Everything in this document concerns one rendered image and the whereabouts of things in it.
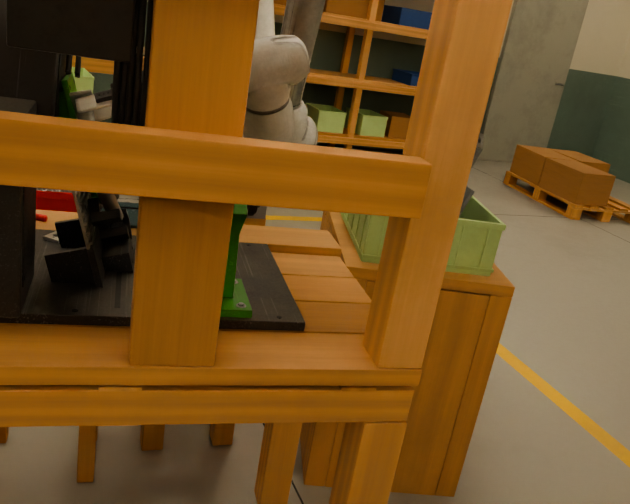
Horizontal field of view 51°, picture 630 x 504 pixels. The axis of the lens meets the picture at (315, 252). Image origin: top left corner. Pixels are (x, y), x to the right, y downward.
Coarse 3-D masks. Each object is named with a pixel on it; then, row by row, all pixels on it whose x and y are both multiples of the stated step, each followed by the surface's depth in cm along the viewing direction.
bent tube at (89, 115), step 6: (84, 90) 121; (90, 90) 122; (72, 96) 121; (78, 96) 121; (72, 102) 123; (78, 114) 121; (84, 114) 121; (90, 114) 121; (90, 120) 121; (102, 198) 127; (108, 198) 128; (114, 198) 130; (102, 204) 131; (108, 204) 130; (114, 204) 132; (120, 210) 137
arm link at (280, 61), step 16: (256, 48) 125; (272, 48) 125; (288, 48) 126; (304, 48) 128; (256, 64) 124; (272, 64) 125; (288, 64) 126; (304, 64) 128; (256, 80) 125; (272, 80) 126; (288, 80) 128; (256, 96) 128; (272, 96) 129; (288, 96) 134; (256, 112) 133; (272, 112) 133
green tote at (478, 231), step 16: (480, 208) 215; (352, 224) 215; (368, 224) 193; (384, 224) 193; (464, 224) 195; (480, 224) 196; (496, 224) 196; (352, 240) 213; (368, 240) 194; (464, 240) 197; (480, 240) 198; (496, 240) 198; (368, 256) 196; (464, 256) 199; (480, 256) 200; (464, 272) 201; (480, 272) 202
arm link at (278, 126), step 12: (264, 0) 146; (264, 12) 146; (264, 24) 147; (264, 36) 147; (288, 108) 136; (252, 120) 135; (264, 120) 134; (276, 120) 135; (288, 120) 137; (252, 132) 137; (264, 132) 136; (276, 132) 137; (288, 132) 140
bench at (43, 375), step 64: (320, 256) 170; (320, 320) 135; (0, 384) 103; (64, 384) 106; (128, 384) 109; (192, 384) 112; (256, 384) 115; (320, 384) 118; (384, 384) 122; (384, 448) 128
